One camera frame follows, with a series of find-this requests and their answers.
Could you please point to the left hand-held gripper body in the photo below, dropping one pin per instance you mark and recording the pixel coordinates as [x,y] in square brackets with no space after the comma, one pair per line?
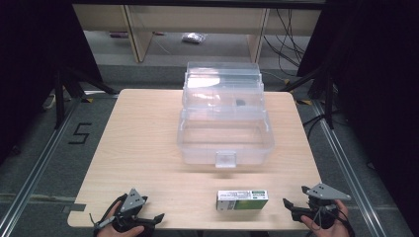
[131,201]

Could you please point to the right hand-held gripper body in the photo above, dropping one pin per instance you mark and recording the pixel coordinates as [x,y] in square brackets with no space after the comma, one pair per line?
[324,200]

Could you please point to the person's right hand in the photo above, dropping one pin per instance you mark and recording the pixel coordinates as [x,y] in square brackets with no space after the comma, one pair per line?
[329,230]

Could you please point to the person's left hand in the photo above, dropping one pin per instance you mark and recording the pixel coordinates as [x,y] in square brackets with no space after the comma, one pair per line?
[112,230]

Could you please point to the green and white carton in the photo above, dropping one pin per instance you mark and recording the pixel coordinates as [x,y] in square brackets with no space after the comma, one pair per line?
[242,200]

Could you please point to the clear plastic storage box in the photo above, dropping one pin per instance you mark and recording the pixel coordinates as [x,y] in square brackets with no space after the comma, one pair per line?
[226,131]

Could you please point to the black metal stand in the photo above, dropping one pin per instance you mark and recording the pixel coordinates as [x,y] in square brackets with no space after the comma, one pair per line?
[59,98]
[328,98]

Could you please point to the crumpled clear plastic bag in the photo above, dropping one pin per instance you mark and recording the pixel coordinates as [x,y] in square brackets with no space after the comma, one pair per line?
[193,37]

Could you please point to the beige wooden cabinet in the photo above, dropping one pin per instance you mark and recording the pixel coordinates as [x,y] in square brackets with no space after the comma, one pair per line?
[197,19]

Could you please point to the aluminium floor rail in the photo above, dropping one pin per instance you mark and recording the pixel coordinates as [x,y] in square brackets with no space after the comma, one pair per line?
[36,171]
[349,171]

